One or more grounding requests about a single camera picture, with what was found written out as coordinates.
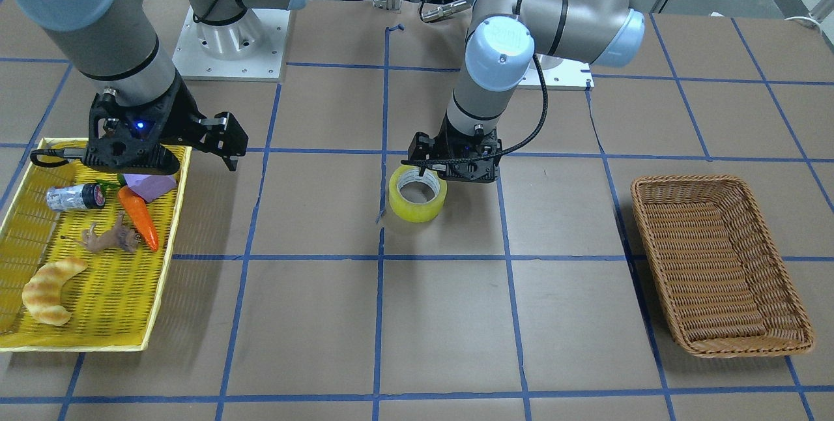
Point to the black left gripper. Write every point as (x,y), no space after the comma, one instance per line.
(419,145)

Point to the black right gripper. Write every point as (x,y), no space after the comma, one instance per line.
(182,115)

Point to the yellow packing tape roll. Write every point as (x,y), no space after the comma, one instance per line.
(416,196)

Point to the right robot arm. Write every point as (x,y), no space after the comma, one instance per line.
(114,45)

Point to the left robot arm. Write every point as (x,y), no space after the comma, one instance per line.
(504,38)

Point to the purple foam cube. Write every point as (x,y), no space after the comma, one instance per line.
(150,187)

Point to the orange toy carrot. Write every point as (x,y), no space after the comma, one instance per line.
(138,211)

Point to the metal cylinder connector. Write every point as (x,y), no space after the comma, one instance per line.
(443,11)

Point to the silver drink can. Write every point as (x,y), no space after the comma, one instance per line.
(79,197)

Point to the brown toy animal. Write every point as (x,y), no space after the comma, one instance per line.
(119,236)

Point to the yellow plastic tray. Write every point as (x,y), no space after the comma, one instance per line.
(115,301)

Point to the toy croissant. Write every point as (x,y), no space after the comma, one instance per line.
(42,293)

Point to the brown wicker basket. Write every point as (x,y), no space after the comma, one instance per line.
(722,284)

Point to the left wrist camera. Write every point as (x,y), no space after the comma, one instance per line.
(474,168)

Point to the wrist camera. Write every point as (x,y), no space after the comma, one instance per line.
(474,168)
(127,142)

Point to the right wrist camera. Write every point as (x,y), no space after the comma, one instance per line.
(127,142)

